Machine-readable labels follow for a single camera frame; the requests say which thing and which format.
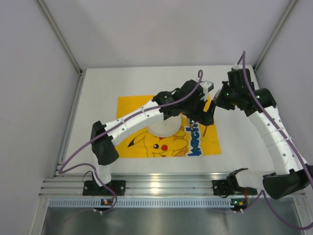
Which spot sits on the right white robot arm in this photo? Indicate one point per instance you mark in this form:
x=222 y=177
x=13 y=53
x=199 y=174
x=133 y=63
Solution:
x=260 y=107

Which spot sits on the aluminium rail frame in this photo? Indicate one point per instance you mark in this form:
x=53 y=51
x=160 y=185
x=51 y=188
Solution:
x=153 y=185

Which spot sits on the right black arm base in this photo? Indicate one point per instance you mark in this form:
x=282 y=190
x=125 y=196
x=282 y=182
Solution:
x=223 y=188

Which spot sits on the white paper plate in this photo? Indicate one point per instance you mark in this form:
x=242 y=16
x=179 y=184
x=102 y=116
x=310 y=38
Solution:
x=165 y=128

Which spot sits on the perforated cable duct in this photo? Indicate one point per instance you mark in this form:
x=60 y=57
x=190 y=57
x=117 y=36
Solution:
x=146 y=203

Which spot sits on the yellow pikachu cloth placemat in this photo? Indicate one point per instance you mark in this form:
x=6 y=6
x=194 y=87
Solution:
x=142 y=144

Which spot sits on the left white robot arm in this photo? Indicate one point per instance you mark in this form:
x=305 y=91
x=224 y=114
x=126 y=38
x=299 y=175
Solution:
x=106 y=137

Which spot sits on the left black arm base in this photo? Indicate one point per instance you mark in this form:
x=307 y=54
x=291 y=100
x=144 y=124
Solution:
x=91 y=188

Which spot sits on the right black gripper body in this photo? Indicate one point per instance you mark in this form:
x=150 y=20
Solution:
x=220 y=103

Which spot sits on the metal spoon teal handle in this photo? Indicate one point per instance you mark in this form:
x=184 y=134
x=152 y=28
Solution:
x=192 y=129

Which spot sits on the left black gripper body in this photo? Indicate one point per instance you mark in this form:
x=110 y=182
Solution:
x=202 y=111

